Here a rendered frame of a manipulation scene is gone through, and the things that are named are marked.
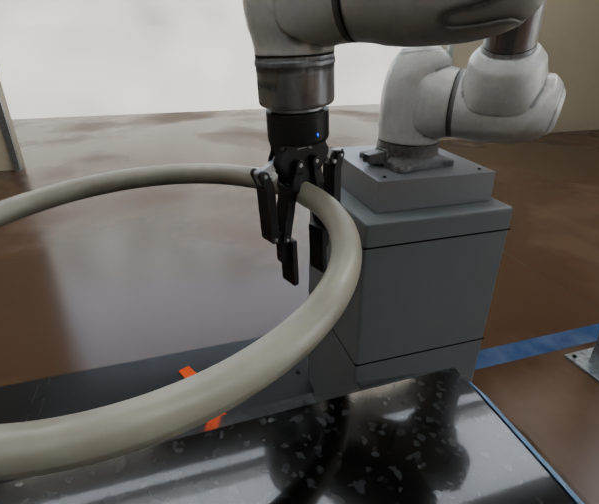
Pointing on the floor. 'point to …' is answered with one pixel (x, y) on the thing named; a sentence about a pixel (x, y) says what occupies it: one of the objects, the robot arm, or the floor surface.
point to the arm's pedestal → (414, 292)
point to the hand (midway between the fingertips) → (304, 255)
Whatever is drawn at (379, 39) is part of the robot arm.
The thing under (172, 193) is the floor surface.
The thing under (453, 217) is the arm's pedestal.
